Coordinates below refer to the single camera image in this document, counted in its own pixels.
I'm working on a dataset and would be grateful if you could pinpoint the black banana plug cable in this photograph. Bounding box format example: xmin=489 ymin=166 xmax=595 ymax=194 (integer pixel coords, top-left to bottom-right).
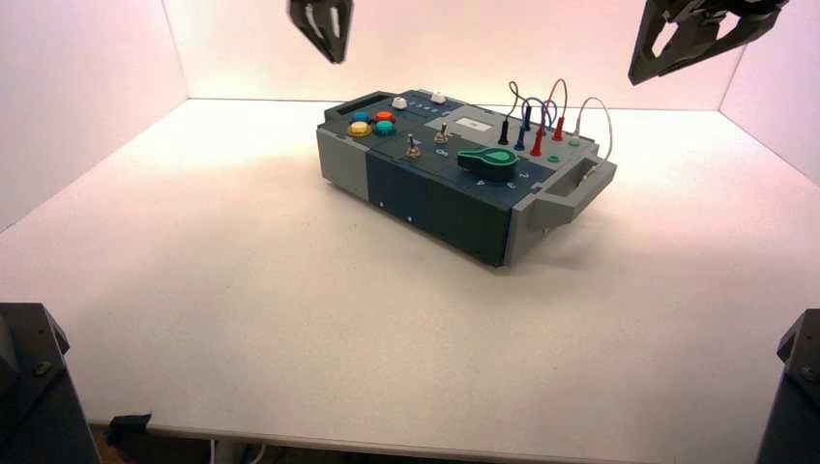
xmin=497 ymin=80 xmax=533 ymax=147

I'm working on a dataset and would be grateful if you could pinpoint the white plug cable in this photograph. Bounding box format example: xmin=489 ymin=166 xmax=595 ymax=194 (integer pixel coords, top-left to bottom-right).
xmin=570 ymin=97 xmax=614 ymax=171

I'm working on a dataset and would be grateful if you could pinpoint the green and black rotary knob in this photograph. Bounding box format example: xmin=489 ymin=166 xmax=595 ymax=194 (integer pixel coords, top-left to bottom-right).
xmin=456 ymin=146 xmax=519 ymax=183

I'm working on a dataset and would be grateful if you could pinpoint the red banana plug cable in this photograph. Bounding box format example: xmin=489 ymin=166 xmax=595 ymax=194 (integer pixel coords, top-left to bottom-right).
xmin=529 ymin=78 xmax=569 ymax=159

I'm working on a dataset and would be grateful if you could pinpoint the blue banana plug cable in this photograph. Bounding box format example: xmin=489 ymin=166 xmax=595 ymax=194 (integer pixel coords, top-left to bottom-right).
xmin=513 ymin=97 xmax=559 ymax=153

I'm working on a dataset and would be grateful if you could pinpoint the grey and blue control box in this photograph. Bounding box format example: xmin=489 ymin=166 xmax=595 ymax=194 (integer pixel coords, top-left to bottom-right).
xmin=315 ymin=89 xmax=618 ymax=269

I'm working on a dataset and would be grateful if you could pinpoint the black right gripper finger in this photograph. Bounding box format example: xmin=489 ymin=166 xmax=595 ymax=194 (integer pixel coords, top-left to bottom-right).
xmin=630 ymin=5 xmax=790 ymax=86
xmin=629 ymin=0 xmax=682 ymax=86

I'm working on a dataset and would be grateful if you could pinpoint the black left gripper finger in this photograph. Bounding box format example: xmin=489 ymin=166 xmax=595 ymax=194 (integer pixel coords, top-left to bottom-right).
xmin=320 ymin=0 xmax=354 ymax=64
xmin=288 ymin=0 xmax=337 ymax=64

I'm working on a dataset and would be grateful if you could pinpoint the black table clamp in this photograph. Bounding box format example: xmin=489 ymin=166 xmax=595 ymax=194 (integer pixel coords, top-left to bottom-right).
xmin=105 ymin=413 xmax=153 ymax=447

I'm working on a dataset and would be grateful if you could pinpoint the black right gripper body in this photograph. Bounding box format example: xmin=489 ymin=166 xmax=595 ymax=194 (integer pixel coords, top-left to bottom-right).
xmin=665 ymin=0 xmax=790 ymax=39

